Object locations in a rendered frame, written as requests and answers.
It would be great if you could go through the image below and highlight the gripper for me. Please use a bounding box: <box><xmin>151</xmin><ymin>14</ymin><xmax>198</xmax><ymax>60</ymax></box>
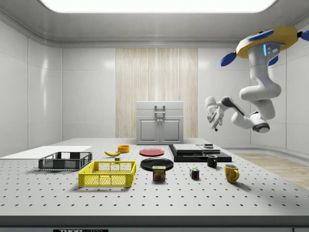
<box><xmin>207</xmin><ymin>107</ymin><xmax>224</xmax><ymax>132</ymax></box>

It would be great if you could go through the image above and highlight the black stove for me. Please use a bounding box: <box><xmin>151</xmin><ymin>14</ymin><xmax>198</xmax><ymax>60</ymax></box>
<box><xmin>168</xmin><ymin>143</ymin><xmax>233</xmax><ymax>163</ymax></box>

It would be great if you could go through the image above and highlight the black mug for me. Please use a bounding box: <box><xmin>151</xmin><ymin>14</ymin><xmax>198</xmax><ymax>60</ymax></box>
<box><xmin>206</xmin><ymin>154</ymin><xmax>218</xmax><ymax>168</ymax></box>

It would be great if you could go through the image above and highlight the yellow mug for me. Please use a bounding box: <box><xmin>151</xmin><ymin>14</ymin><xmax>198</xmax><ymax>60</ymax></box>
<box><xmin>224</xmin><ymin>164</ymin><xmax>240</xmax><ymax>183</ymax></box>

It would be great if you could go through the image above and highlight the puzzle cube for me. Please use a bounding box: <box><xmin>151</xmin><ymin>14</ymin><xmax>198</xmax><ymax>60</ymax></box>
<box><xmin>189</xmin><ymin>167</ymin><xmax>201</xmax><ymax>180</ymax></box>

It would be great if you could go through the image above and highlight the white cabinet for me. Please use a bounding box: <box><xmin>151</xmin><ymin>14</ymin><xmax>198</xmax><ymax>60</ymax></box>
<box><xmin>136</xmin><ymin>101</ymin><xmax>184</xmax><ymax>145</ymax></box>

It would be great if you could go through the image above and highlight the red plate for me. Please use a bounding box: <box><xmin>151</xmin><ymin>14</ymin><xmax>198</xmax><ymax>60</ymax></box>
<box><xmin>139</xmin><ymin>148</ymin><xmax>165</xmax><ymax>157</ymax></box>

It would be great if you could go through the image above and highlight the flat-sided can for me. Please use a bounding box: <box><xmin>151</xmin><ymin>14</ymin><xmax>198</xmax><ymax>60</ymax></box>
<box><xmin>152</xmin><ymin>165</ymin><xmax>167</xmax><ymax>181</ymax></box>

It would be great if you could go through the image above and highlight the black plate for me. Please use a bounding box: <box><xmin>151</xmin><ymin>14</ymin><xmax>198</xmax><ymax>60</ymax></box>
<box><xmin>140</xmin><ymin>157</ymin><xmax>175</xmax><ymax>171</ymax></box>

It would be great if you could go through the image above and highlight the banana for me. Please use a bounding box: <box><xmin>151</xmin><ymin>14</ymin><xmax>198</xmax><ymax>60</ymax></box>
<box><xmin>104</xmin><ymin>150</ymin><xmax>122</xmax><ymax>158</ymax></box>

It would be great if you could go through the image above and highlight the yellow basket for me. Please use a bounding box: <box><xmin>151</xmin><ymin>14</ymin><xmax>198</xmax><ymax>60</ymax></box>
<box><xmin>78</xmin><ymin>160</ymin><xmax>137</xmax><ymax>188</ymax></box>

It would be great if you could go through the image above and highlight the dark grey basket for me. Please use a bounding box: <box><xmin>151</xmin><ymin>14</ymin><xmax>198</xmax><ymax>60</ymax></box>
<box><xmin>38</xmin><ymin>151</ymin><xmax>93</xmax><ymax>172</ymax></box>

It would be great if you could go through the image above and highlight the white board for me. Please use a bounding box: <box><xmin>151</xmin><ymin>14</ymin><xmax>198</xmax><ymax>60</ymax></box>
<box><xmin>0</xmin><ymin>145</ymin><xmax>93</xmax><ymax>160</ymax></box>

